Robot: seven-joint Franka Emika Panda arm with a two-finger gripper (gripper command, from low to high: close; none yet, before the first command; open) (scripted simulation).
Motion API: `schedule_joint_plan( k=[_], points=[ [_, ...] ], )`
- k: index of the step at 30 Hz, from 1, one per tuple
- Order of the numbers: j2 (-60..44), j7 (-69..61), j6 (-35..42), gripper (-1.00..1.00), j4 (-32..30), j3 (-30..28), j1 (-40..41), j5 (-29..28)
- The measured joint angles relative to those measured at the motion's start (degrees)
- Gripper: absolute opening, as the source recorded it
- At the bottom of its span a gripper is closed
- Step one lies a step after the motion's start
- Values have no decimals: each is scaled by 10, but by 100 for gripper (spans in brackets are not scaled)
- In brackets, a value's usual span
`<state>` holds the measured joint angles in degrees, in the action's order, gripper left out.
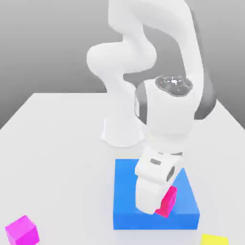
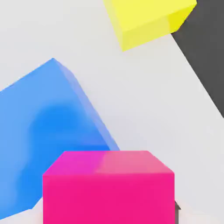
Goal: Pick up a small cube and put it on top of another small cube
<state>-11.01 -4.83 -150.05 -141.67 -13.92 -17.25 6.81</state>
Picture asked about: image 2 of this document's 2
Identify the small pink cube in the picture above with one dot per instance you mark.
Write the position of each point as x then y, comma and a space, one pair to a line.
108, 192

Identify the large yellow box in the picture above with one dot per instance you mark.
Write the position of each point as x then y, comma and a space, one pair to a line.
145, 21

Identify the large blue box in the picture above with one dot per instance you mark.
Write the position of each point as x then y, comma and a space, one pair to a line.
52, 122

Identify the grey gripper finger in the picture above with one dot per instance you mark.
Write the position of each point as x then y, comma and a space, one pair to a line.
176, 214

